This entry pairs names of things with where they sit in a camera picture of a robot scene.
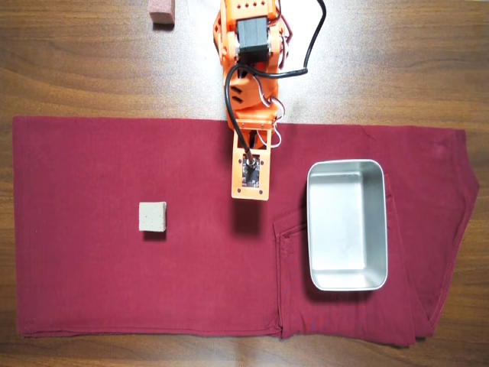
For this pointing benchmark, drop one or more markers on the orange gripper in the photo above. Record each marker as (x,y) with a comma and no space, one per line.
(267,113)

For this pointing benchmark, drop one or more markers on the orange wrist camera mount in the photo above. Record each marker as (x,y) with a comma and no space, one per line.
(263,191)

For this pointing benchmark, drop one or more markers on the beige speckled cube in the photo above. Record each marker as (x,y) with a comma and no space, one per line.
(153,216)

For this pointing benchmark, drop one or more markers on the pink sponge block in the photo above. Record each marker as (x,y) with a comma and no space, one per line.
(162,12)

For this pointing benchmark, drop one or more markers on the dark red cloth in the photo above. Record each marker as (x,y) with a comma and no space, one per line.
(114,275)

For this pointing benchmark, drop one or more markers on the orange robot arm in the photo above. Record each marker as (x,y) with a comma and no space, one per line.
(250,93)

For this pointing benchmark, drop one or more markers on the rectangular metal tray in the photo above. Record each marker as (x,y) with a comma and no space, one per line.
(345,229)

